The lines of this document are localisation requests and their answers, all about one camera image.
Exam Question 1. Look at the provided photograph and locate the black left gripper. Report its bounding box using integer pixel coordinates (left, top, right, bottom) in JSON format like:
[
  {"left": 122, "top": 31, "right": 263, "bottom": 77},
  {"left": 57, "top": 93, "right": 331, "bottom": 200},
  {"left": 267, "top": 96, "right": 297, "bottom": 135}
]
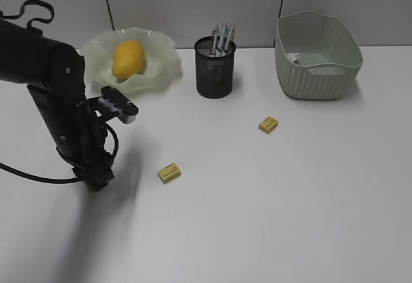
[{"left": 70, "top": 151, "right": 115, "bottom": 192}]

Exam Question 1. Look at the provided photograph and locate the yellow mango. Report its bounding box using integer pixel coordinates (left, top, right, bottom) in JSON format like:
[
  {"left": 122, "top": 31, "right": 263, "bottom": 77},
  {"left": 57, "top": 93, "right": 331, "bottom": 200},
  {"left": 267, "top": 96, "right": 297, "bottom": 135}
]
[{"left": 112, "top": 40, "right": 144, "bottom": 80}]

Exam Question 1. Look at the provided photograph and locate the grey grip ballpoint pen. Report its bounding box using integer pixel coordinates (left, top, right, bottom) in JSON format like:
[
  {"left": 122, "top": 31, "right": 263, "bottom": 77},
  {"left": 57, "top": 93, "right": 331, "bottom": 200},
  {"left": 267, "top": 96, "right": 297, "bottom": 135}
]
[{"left": 210, "top": 24, "right": 219, "bottom": 57}]

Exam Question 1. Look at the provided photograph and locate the yellow eraser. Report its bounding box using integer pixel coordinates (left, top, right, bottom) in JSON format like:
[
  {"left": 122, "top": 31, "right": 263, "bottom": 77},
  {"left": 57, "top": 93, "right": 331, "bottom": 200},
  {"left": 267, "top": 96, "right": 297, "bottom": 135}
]
[
  {"left": 158, "top": 163, "right": 181, "bottom": 184},
  {"left": 258, "top": 116, "right": 278, "bottom": 134}
]

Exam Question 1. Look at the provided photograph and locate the beige grip ballpoint pen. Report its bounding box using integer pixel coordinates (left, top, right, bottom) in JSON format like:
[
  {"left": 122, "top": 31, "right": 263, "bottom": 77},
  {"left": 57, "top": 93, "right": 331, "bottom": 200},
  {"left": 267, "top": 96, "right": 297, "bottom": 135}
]
[{"left": 222, "top": 22, "right": 236, "bottom": 55}]

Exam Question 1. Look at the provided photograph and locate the waste paper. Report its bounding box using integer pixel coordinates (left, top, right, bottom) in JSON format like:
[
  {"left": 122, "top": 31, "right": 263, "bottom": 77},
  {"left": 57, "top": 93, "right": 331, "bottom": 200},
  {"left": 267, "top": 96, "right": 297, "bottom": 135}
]
[{"left": 287, "top": 53, "right": 301, "bottom": 65}]

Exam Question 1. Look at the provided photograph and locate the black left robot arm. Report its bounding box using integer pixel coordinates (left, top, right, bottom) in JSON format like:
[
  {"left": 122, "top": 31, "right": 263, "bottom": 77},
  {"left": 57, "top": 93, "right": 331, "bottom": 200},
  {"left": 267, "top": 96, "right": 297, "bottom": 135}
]
[{"left": 1, "top": 20, "right": 114, "bottom": 191}]

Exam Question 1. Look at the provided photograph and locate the pale green wavy glass plate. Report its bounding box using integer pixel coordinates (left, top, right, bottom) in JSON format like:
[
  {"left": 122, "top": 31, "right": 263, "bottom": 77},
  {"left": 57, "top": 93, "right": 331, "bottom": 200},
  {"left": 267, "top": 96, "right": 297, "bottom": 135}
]
[{"left": 79, "top": 27, "right": 182, "bottom": 94}]

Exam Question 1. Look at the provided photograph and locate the black mesh pen holder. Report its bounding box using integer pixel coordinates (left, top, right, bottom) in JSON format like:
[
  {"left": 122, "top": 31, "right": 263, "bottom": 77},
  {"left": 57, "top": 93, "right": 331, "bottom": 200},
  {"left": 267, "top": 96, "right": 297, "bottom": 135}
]
[{"left": 194, "top": 36, "right": 236, "bottom": 99}]

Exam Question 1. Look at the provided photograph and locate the pale green woven basket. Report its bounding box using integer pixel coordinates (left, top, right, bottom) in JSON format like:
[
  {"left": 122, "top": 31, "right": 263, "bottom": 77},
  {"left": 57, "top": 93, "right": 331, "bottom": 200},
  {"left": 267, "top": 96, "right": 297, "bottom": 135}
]
[{"left": 275, "top": 11, "right": 363, "bottom": 100}]

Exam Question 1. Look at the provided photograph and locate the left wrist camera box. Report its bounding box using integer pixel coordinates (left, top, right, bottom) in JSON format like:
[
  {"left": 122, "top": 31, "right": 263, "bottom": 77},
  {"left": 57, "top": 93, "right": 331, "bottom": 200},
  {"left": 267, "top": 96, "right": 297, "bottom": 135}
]
[{"left": 78, "top": 86, "right": 138, "bottom": 124}]

